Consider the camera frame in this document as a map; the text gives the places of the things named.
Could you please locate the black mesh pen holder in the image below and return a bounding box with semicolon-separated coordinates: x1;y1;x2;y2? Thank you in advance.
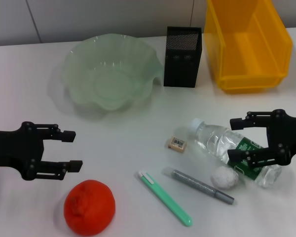
163;26;202;88

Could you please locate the clear water bottle green label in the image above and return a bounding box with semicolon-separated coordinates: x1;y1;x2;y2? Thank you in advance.
190;118;283;189

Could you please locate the orange fruit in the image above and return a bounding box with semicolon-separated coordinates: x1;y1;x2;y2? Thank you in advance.
63;179;116;236

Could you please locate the white paper ball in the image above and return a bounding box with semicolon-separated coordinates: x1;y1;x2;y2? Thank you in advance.
210;165;239;190

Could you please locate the grey glitter marker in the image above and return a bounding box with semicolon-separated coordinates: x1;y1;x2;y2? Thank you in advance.
162;166;235;205

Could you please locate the mint green pen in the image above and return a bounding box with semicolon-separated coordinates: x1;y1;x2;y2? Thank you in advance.
138;170;193;227

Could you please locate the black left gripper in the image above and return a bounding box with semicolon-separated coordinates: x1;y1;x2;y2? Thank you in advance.
0;121;83;181

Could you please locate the yellow plastic bin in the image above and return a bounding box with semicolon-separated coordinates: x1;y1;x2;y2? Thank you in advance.
203;0;294;94

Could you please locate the green glass fruit plate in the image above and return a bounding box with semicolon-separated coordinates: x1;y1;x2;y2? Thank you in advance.
60;34;163;114

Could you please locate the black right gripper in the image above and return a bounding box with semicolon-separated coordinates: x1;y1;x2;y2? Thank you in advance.
227;108;296;170

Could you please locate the beige eraser with barcode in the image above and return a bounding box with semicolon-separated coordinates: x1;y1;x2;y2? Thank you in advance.
166;136;188;154

